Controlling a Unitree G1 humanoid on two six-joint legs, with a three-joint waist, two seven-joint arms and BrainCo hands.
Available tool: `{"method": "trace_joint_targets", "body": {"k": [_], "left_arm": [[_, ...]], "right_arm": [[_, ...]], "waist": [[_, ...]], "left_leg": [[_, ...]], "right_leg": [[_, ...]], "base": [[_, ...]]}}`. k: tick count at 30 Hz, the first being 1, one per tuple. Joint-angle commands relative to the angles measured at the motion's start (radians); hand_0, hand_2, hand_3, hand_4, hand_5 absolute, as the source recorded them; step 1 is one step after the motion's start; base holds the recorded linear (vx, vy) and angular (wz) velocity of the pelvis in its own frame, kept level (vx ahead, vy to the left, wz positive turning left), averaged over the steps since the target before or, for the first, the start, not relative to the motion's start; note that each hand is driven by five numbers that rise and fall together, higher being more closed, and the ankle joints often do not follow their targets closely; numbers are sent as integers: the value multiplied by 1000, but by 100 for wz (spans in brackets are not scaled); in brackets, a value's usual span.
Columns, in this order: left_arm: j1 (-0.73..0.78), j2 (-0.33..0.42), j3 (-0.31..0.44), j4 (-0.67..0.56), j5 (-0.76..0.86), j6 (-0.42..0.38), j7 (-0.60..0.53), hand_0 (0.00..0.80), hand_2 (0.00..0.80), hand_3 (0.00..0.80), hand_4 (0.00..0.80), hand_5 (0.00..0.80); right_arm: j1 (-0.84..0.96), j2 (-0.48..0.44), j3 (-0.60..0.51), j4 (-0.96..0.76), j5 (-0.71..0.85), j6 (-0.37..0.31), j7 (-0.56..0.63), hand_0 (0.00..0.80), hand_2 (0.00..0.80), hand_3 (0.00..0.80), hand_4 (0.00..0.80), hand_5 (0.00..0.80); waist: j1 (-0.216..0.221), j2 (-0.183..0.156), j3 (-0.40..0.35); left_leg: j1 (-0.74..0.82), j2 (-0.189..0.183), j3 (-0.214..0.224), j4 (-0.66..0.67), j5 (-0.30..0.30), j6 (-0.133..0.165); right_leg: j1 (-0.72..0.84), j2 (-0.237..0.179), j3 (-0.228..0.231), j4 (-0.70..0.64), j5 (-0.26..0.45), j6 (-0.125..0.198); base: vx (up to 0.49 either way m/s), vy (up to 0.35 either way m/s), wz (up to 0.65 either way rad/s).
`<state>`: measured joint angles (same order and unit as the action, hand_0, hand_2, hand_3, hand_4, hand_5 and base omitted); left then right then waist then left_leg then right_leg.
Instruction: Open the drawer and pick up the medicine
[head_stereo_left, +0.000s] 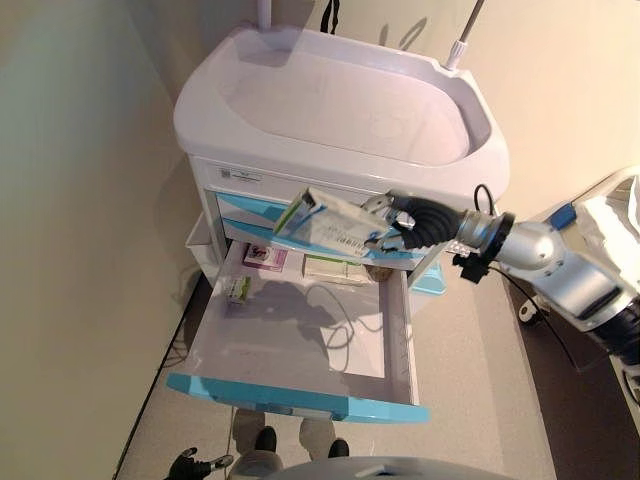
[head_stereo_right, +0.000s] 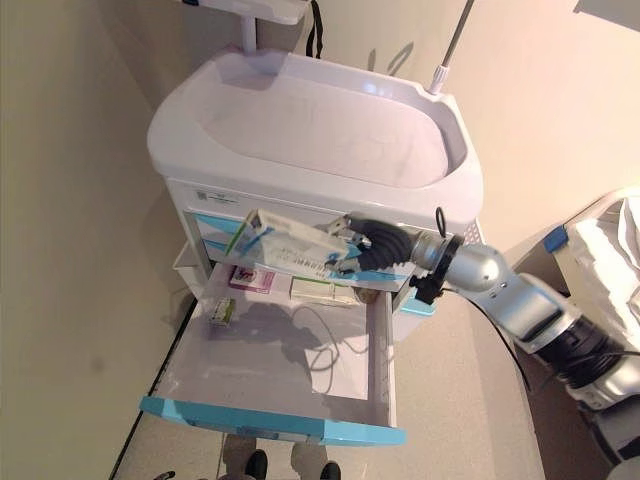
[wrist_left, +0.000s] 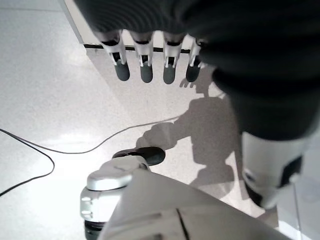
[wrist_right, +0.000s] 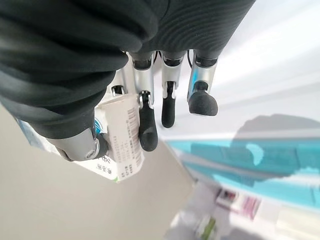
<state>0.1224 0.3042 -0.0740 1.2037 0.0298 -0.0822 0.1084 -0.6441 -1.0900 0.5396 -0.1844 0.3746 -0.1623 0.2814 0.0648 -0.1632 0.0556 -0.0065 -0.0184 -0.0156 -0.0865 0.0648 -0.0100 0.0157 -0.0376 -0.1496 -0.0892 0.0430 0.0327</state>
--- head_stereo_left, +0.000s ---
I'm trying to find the cart label sticker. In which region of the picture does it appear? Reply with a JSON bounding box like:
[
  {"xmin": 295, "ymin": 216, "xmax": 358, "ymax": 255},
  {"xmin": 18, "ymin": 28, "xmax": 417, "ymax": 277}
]
[{"xmin": 214, "ymin": 167, "xmax": 266, "ymax": 184}]

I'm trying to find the small green white medicine box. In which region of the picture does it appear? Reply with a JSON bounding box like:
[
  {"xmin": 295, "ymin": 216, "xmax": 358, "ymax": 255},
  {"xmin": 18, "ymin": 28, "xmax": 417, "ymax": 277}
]
[{"xmin": 224, "ymin": 276, "xmax": 251, "ymax": 304}]

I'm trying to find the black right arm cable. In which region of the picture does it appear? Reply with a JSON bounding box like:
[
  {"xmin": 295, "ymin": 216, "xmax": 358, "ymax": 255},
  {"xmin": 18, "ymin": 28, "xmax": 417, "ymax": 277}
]
[{"xmin": 472, "ymin": 183, "xmax": 584, "ymax": 374}]

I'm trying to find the white medical cart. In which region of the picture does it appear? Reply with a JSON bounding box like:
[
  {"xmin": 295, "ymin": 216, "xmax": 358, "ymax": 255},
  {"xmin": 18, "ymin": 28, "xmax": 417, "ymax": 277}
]
[{"xmin": 172, "ymin": 22, "xmax": 511, "ymax": 296}]

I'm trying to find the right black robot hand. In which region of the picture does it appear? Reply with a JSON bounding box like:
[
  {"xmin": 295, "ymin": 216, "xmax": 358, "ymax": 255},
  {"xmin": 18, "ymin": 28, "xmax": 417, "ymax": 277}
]
[{"xmin": 359, "ymin": 189, "xmax": 465, "ymax": 252}]

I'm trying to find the grey robot torso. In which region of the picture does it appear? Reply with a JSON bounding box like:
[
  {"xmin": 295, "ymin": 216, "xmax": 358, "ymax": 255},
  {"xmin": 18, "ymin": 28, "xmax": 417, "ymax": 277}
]
[{"xmin": 269, "ymin": 454, "xmax": 516, "ymax": 480}]

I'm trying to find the white cart lamp pole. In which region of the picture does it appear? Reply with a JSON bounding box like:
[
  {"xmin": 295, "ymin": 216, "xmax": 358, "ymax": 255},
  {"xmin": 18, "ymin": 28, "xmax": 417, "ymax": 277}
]
[{"xmin": 255, "ymin": 0, "xmax": 275, "ymax": 34}]

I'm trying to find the light blue waste bin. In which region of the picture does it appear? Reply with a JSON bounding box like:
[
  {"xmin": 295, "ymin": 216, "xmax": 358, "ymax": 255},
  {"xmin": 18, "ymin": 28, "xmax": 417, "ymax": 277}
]
[{"xmin": 409, "ymin": 259, "xmax": 449, "ymax": 296}]

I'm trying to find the white hospital bed frame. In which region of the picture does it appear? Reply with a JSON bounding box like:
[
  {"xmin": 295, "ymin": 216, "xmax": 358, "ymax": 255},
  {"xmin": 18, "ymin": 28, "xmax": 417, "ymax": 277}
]
[{"xmin": 514, "ymin": 167, "xmax": 640, "ymax": 406}]

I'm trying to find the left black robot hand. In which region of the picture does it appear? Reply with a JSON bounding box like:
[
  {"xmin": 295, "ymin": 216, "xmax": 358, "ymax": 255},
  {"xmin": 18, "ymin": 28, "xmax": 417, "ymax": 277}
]
[{"xmin": 167, "ymin": 447, "xmax": 235, "ymax": 480}]

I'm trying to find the blue-front cart drawer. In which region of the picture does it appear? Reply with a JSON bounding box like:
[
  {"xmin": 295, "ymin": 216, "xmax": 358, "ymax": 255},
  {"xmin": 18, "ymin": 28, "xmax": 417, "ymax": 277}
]
[
  {"xmin": 165, "ymin": 238, "xmax": 431, "ymax": 425},
  {"xmin": 222, "ymin": 217, "xmax": 426, "ymax": 266},
  {"xmin": 214, "ymin": 188, "xmax": 306, "ymax": 224}
]

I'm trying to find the black hanging strap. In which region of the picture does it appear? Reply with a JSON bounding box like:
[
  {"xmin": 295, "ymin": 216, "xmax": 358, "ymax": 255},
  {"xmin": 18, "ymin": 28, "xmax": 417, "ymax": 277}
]
[{"xmin": 319, "ymin": 0, "xmax": 341, "ymax": 34}]

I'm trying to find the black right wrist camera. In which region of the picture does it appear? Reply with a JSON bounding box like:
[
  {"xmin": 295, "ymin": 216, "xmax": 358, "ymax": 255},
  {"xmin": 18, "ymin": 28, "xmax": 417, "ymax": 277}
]
[{"xmin": 452, "ymin": 254, "xmax": 489, "ymax": 284}]

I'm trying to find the pink white medicine box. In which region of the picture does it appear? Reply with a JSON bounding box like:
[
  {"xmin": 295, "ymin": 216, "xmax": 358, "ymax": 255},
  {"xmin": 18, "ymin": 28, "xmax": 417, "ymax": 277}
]
[{"xmin": 243, "ymin": 243, "xmax": 289, "ymax": 271}]

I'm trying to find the white IV pole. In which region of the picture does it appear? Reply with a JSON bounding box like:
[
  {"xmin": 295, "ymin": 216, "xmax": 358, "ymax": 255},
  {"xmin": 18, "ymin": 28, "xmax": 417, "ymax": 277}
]
[{"xmin": 444, "ymin": 0, "xmax": 486, "ymax": 71}]

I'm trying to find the white blue medicine box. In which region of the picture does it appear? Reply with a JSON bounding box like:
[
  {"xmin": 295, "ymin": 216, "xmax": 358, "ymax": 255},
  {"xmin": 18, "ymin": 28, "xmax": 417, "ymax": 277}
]
[{"xmin": 273, "ymin": 187, "xmax": 396, "ymax": 259}]

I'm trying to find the blue bed corner clip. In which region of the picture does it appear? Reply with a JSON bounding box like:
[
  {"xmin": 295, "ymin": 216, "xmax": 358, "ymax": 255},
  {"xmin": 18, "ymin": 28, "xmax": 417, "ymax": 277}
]
[{"xmin": 549, "ymin": 204, "xmax": 576, "ymax": 231}]

